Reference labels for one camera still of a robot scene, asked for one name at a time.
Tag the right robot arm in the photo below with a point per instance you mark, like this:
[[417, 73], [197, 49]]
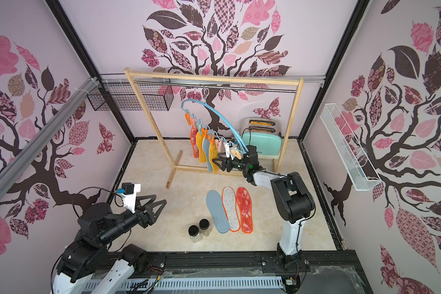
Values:
[[294, 202]]

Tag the blue clip hanger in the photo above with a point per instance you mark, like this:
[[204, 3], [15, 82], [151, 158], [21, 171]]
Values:
[[211, 132]]

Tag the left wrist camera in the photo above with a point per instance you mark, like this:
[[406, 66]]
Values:
[[128, 193]]

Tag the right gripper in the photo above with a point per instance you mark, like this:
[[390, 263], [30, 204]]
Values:
[[231, 163]]

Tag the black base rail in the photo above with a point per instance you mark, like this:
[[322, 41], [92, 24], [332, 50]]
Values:
[[310, 272]]

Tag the white wire basket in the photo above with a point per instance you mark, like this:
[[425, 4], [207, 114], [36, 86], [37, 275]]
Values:
[[341, 127]]

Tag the yellow insole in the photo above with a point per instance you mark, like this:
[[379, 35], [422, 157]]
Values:
[[199, 143], [213, 154]]

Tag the mint green toaster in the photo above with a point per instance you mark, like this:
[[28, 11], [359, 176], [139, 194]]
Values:
[[264, 134]]

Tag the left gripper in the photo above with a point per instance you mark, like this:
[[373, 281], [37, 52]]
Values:
[[149, 217]]

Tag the right black lid jar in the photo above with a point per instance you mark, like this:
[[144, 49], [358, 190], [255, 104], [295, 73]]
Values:
[[205, 227]]

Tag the white slotted cable duct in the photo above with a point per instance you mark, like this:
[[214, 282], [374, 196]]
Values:
[[190, 285]]

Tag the black wire basket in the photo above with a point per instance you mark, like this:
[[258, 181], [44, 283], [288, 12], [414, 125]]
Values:
[[119, 92]]

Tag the orange rimmed grey insole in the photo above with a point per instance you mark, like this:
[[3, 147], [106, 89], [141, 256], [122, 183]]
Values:
[[229, 204]]

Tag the aluminium frame bar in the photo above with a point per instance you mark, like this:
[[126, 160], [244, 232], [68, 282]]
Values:
[[24, 158]]

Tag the red orange insole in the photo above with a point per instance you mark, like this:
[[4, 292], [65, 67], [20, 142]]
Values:
[[244, 203], [193, 140]]

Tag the black lid jar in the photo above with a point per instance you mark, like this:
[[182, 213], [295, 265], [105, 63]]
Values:
[[194, 233], [205, 227]]

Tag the grey blue insole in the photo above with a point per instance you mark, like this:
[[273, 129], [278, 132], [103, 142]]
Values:
[[216, 209]]

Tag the left black lid jar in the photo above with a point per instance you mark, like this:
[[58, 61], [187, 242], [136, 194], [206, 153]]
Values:
[[194, 233]]

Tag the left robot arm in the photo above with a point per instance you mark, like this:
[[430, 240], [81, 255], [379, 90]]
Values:
[[99, 227]]

